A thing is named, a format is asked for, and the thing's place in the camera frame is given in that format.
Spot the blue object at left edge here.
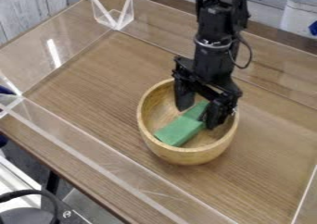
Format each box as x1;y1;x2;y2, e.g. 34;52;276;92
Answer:
0;85;16;148

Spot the blue object at edge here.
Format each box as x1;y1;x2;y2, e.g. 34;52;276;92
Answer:
0;85;16;148
308;20;317;36

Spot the black cable loop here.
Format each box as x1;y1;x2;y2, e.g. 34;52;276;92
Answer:
0;189;58;224

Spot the white container in background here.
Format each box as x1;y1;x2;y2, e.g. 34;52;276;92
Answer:
279;0;317;40

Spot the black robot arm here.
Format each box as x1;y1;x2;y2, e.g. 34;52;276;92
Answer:
172;0;250;129

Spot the blue object at right edge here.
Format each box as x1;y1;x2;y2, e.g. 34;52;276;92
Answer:
308;20;317;36

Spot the clear acrylic enclosure wall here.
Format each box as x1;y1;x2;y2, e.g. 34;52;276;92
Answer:
0;0;317;224

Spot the grey metal base plate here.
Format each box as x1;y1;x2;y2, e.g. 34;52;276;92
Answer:
0;195;93;224

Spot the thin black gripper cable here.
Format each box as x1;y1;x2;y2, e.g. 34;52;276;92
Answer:
226;32;254;70

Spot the brown wooden bowl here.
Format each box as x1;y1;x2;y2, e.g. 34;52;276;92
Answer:
136;79;239;166

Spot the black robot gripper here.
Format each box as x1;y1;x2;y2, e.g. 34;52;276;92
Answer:
172;37;242;130

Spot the green rectangular block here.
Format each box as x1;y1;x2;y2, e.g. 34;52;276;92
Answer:
153;100;208;147

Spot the clear acrylic corner bracket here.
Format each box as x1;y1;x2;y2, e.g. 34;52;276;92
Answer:
90;0;133;31

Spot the black table leg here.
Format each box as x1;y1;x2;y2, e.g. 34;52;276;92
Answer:
45;171;60;194

